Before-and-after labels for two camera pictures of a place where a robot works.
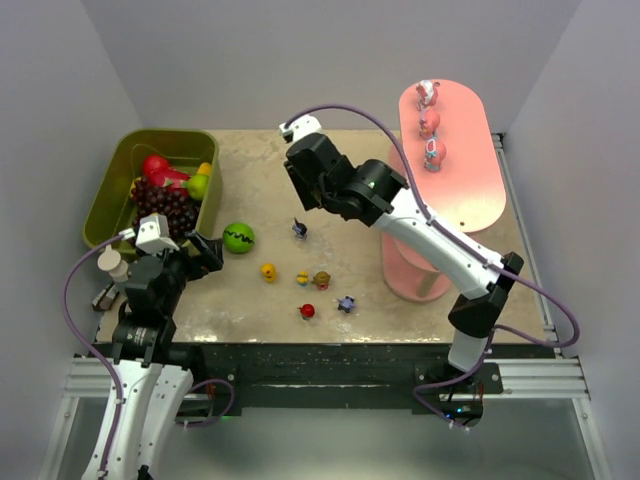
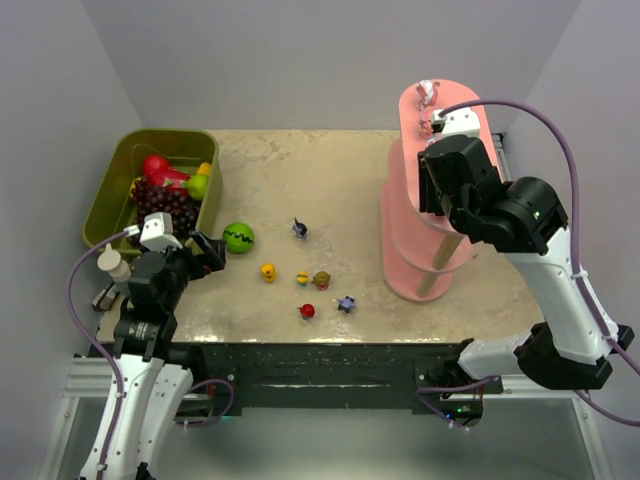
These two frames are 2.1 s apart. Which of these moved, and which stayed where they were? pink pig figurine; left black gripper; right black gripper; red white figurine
Moved: right black gripper
Stayed: left black gripper; pink pig figurine; red white figurine
